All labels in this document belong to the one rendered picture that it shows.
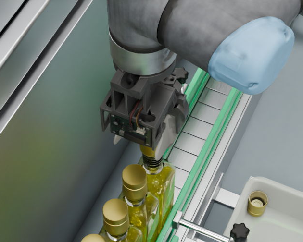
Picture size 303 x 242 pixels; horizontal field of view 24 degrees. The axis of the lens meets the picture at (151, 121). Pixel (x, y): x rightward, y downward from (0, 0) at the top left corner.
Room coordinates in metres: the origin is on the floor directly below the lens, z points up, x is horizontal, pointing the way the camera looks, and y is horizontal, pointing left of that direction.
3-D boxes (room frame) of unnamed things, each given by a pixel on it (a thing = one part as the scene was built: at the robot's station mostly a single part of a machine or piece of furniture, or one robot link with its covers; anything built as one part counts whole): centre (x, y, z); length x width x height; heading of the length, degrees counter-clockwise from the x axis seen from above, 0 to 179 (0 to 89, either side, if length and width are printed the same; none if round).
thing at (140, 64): (0.50, 0.01, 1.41); 0.08 x 0.08 x 0.05
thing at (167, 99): (0.49, 0.01, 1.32); 0.09 x 0.08 x 0.12; 156
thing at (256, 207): (0.61, -0.20, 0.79); 0.04 x 0.04 x 0.04
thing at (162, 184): (0.52, 0.00, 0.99); 0.06 x 0.06 x 0.21; 66
